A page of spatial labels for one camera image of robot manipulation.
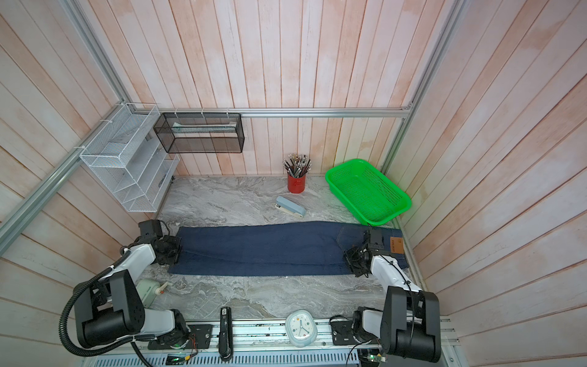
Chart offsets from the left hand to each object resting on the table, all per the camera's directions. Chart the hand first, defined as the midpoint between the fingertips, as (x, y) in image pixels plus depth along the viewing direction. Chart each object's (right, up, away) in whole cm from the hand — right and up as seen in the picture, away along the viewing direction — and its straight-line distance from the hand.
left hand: (185, 246), depth 91 cm
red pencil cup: (+46, +34, +10) cm, 58 cm away
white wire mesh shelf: (-12, +29, -10) cm, 33 cm away
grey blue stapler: (+41, +16, +13) cm, 46 cm away
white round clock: (+46, -23, -18) cm, 55 cm away
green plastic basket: (+82, +22, +23) cm, 88 cm away
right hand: (+64, -4, 0) cm, 64 cm away
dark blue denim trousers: (+42, -2, +3) cm, 42 cm away
